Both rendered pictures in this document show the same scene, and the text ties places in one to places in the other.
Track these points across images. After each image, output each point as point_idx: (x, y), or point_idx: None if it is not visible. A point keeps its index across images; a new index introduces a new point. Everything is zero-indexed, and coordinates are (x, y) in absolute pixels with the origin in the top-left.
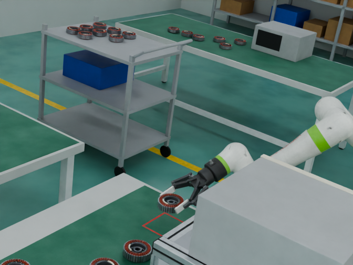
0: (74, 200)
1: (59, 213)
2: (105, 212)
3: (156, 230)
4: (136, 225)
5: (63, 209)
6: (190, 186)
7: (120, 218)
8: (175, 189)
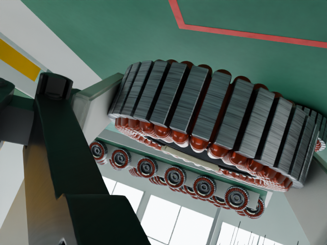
0: (0, 25)
1: (61, 67)
2: (66, 28)
3: (244, 23)
4: (170, 36)
5: (44, 56)
6: (132, 213)
7: (109, 31)
8: (63, 89)
